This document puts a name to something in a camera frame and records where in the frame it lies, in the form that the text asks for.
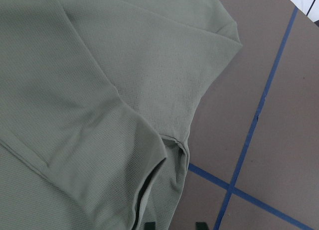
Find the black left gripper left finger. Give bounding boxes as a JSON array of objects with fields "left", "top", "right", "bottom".
[{"left": 144, "top": 222, "right": 156, "bottom": 230}]

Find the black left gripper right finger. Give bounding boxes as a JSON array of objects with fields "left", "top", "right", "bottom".
[{"left": 195, "top": 222, "right": 207, "bottom": 230}]

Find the olive green long-sleeve shirt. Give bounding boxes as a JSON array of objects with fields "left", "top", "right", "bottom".
[{"left": 0, "top": 0, "right": 242, "bottom": 230}]

